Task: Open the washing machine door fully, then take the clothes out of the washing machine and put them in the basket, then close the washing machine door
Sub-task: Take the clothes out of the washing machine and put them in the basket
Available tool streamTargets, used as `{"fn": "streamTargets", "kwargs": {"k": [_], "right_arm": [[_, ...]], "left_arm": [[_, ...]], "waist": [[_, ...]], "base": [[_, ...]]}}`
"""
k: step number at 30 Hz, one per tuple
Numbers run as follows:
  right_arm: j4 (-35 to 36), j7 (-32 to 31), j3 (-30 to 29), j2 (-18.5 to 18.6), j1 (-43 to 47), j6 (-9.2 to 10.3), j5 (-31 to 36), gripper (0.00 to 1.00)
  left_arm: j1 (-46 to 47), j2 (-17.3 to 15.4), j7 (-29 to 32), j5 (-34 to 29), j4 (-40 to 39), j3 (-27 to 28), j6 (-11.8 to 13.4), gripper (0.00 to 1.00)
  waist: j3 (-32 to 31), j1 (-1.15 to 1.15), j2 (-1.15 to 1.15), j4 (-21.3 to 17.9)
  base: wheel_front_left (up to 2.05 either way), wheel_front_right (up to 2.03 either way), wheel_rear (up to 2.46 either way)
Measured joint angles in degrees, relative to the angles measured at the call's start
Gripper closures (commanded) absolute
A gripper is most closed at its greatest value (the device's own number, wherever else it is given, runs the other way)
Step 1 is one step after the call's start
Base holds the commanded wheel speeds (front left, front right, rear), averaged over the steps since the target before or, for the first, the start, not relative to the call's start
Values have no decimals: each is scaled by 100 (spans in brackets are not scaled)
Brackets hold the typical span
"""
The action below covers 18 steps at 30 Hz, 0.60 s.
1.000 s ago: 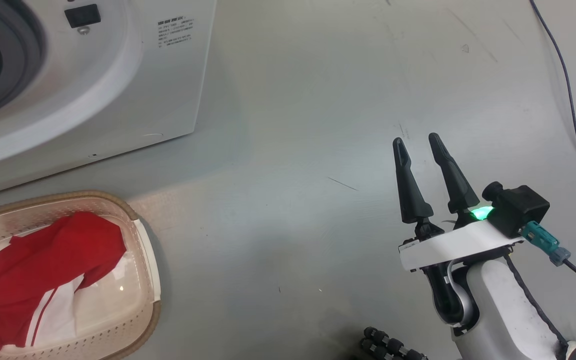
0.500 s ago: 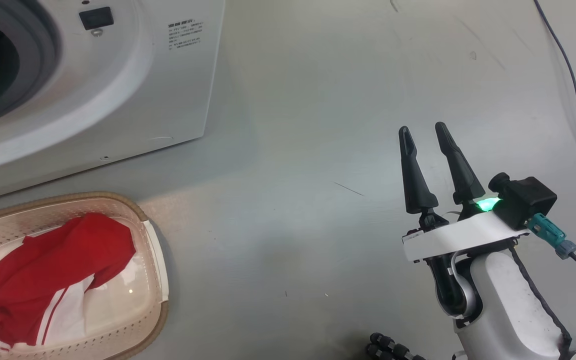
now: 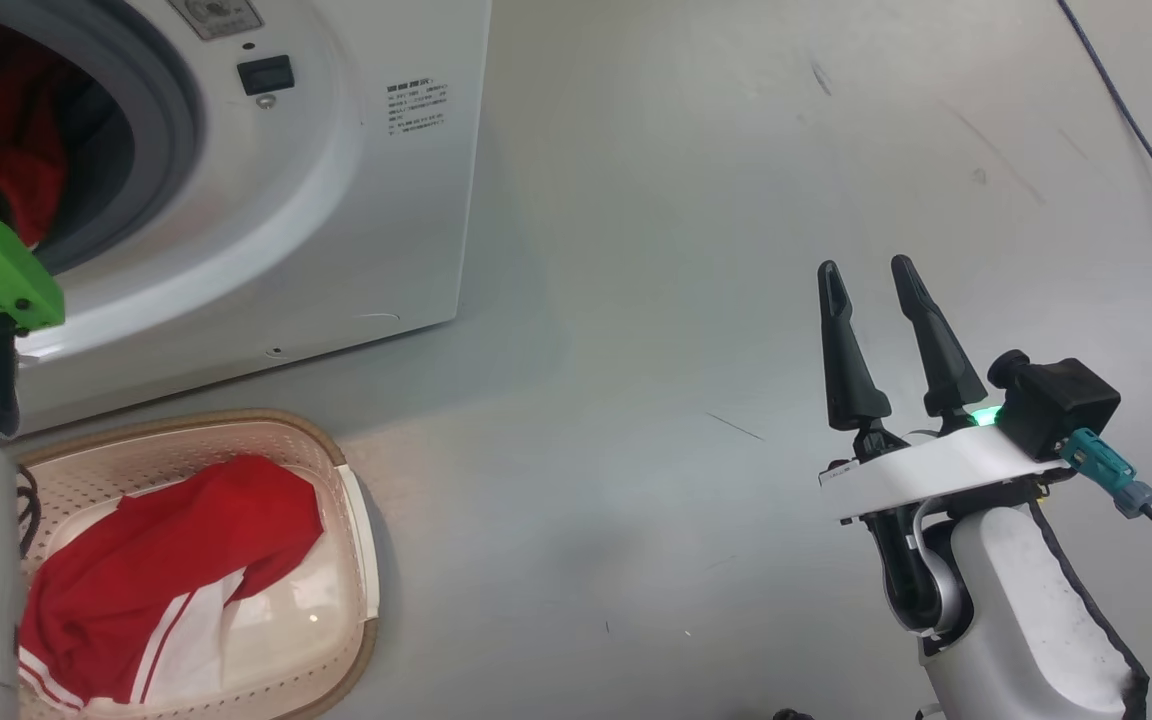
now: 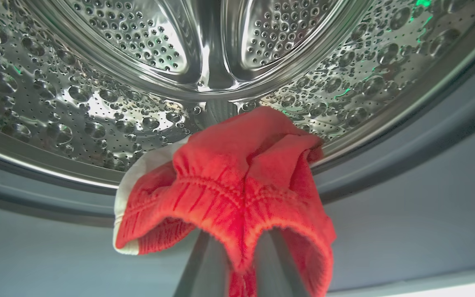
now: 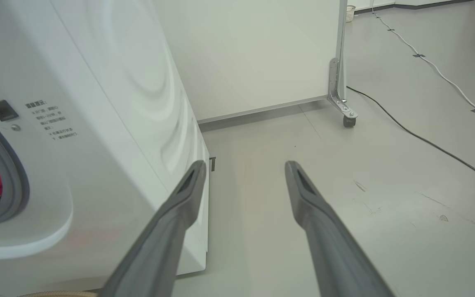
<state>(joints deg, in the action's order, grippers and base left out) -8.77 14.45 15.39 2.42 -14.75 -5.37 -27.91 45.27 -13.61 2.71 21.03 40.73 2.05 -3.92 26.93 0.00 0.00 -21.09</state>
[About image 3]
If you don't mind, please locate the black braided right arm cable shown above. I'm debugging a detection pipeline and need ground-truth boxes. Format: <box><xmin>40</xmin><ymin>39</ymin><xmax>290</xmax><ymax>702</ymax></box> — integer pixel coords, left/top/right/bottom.
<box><xmin>1026</xmin><ymin>500</ymin><xmax>1152</xmax><ymax>720</ymax></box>

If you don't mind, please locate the cream perforated laundry basket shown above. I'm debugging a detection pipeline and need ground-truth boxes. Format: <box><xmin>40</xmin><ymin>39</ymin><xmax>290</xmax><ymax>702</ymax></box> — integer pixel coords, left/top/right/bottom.
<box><xmin>11</xmin><ymin>408</ymin><xmax>382</xmax><ymax>720</ymax></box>

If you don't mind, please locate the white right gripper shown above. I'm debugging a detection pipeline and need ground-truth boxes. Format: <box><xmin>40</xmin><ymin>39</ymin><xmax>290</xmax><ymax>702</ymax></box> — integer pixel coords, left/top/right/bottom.
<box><xmin>817</xmin><ymin>254</ymin><xmax>1077</xmax><ymax>521</ymax></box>

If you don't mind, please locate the white washing machine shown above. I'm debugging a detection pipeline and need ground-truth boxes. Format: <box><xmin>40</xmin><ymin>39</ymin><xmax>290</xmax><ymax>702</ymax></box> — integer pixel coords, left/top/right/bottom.
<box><xmin>0</xmin><ymin>0</ymin><xmax>492</xmax><ymax>436</ymax></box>

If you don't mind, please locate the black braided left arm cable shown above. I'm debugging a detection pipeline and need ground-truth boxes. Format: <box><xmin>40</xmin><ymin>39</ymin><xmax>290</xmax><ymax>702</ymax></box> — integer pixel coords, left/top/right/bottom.
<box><xmin>14</xmin><ymin>463</ymin><xmax>43</xmax><ymax>561</ymax></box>

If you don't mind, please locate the thin blue floor cable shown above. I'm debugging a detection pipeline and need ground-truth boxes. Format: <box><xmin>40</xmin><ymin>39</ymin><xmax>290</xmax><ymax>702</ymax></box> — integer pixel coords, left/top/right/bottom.
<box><xmin>1056</xmin><ymin>0</ymin><xmax>1152</xmax><ymax>361</ymax></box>

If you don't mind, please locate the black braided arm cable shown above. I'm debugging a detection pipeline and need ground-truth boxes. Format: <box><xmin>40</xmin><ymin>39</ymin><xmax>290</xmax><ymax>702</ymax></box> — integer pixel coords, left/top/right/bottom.
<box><xmin>14</xmin><ymin>463</ymin><xmax>43</xmax><ymax>561</ymax></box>
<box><xmin>1026</xmin><ymin>500</ymin><xmax>1152</xmax><ymax>720</ymax></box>

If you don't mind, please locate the red garment with white stripes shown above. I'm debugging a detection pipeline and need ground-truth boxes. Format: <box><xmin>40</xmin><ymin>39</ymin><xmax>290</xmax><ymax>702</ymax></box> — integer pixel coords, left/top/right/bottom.
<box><xmin>18</xmin><ymin>455</ymin><xmax>325</xmax><ymax>713</ymax></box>

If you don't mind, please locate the right camera cable teal plug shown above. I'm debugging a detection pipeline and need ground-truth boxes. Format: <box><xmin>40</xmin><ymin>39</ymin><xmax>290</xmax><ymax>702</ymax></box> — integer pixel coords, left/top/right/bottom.
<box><xmin>1061</xmin><ymin>428</ymin><xmax>1152</xmax><ymax>571</ymax></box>

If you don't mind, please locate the plain red mesh garment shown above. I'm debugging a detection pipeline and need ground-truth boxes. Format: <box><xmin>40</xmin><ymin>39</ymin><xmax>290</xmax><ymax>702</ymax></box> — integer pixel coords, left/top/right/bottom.
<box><xmin>0</xmin><ymin>5</ymin><xmax>72</xmax><ymax>251</ymax></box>

